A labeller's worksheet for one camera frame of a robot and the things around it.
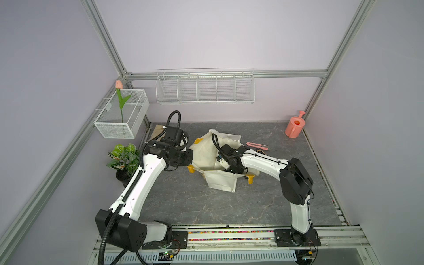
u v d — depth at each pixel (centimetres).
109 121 75
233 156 65
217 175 73
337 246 73
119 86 83
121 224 38
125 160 74
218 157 85
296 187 50
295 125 105
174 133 58
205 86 97
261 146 108
